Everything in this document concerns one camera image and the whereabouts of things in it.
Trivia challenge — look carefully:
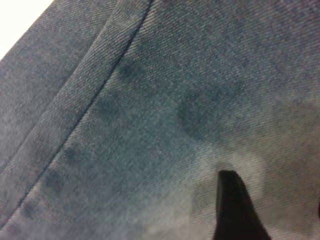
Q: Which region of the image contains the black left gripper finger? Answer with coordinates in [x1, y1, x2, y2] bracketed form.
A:
[212, 169, 272, 240]

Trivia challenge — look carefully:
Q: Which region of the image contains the blue denim shorts basketball print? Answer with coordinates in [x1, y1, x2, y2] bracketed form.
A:
[0, 0, 320, 240]

